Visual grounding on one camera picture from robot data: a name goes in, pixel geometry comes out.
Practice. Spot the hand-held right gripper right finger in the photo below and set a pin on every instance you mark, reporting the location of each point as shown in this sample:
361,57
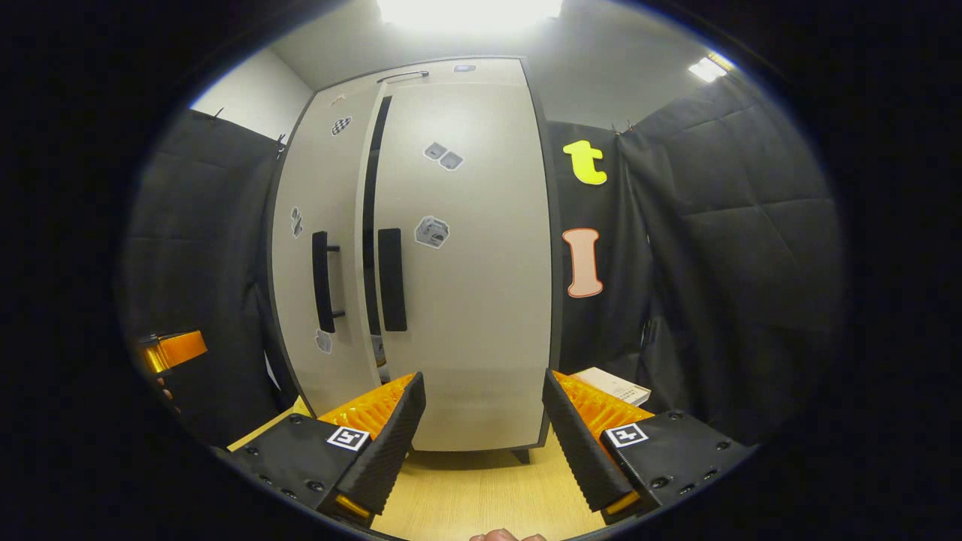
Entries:
579,451

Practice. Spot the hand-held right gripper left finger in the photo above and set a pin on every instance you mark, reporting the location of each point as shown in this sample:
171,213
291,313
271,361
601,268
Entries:
387,451

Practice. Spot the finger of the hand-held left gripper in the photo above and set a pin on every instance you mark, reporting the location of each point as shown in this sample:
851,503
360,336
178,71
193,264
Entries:
180,348

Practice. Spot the grey shoe cabinet door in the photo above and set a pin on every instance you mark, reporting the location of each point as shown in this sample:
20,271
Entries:
481,315
346,188

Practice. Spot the grey shoe cabinet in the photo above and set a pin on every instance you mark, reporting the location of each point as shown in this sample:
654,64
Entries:
496,70

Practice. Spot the flat white box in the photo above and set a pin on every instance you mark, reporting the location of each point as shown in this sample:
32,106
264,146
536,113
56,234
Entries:
620,385

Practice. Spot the black backdrop cloth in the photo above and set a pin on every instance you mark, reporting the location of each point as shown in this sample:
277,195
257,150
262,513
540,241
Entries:
203,240
736,248

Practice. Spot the small ceiling light panel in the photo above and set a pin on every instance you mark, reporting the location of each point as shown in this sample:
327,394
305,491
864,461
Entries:
709,68

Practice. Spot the large ceiling light panel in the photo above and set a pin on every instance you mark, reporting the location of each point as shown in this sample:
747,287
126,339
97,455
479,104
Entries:
470,13

